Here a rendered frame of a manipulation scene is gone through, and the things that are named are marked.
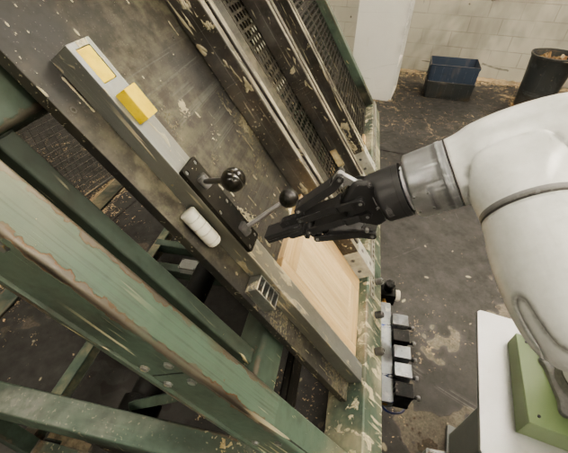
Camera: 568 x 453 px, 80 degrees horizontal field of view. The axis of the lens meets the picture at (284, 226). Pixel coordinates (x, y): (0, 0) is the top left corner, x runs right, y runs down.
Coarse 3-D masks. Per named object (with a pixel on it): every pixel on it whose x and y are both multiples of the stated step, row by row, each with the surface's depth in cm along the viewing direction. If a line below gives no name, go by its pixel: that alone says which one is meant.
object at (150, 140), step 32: (64, 64) 47; (96, 96) 49; (128, 128) 52; (160, 128) 55; (160, 160) 54; (192, 192) 58; (256, 256) 67; (288, 288) 74; (320, 320) 82; (320, 352) 85
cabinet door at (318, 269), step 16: (288, 240) 84; (304, 240) 92; (288, 256) 82; (304, 256) 89; (320, 256) 98; (336, 256) 107; (288, 272) 80; (304, 272) 87; (320, 272) 95; (336, 272) 104; (352, 272) 115; (304, 288) 84; (320, 288) 92; (336, 288) 101; (352, 288) 111; (320, 304) 89; (336, 304) 98; (352, 304) 107; (336, 320) 95; (352, 320) 103; (352, 336) 100; (352, 352) 97
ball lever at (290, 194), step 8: (280, 192) 63; (288, 192) 62; (296, 192) 63; (280, 200) 63; (288, 200) 62; (296, 200) 63; (272, 208) 64; (288, 208) 63; (264, 216) 64; (240, 224) 64; (248, 224) 64; (248, 232) 64
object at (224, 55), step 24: (168, 0) 72; (192, 0) 71; (192, 24) 74; (216, 24) 74; (216, 48) 76; (240, 48) 80; (216, 72) 80; (240, 72) 79; (240, 96) 83; (264, 96) 86; (264, 120) 86; (264, 144) 90; (288, 144) 89; (288, 168) 94; (312, 168) 97; (336, 240) 108; (360, 264) 113
